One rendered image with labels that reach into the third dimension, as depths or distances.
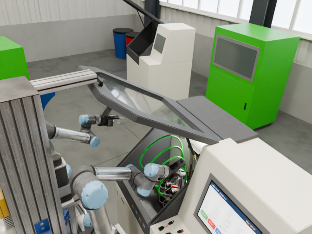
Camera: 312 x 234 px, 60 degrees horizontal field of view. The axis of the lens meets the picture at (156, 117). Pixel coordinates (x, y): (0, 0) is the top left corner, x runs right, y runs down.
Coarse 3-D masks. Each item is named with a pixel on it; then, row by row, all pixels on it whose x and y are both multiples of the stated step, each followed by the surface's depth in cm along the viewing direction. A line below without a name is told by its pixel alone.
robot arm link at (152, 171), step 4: (148, 164) 151; (152, 164) 150; (156, 164) 153; (144, 168) 152; (148, 168) 150; (152, 168) 149; (156, 168) 150; (160, 168) 153; (164, 168) 157; (144, 172) 151; (148, 172) 150; (152, 172) 148; (156, 172) 150; (160, 172) 153; (164, 172) 156; (148, 176) 151; (152, 176) 150; (156, 176) 152; (160, 176) 155; (152, 180) 151; (156, 180) 154
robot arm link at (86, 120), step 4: (80, 116) 198; (84, 116) 197; (88, 116) 199; (92, 116) 202; (80, 120) 198; (84, 120) 196; (88, 120) 198; (92, 120) 201; (96, 120) 203; (84, 124) 199; (88, 124) 200
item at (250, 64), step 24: (240, 24) 477; (216, 48) 465; (240, 48) 420; (264, 48) 384; (288, 48) 414; (216, 72) 479; (240, 72) 431; (264, 72) 410; (288, 72) 444; (216, 96) 494; (240, 96) 443; (264, 96) 439; (240, 120) 455; (264, 120) 473
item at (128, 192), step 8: (120, 184) 235; (128, 184) 222; (128, 192) 217; (128, 200) 222; (136, 200) 208; (136, 208) 205; (144, 208) 202; (136, 216) 210; (144, 216) 195; (144, 224) 195; (144, 232) 199
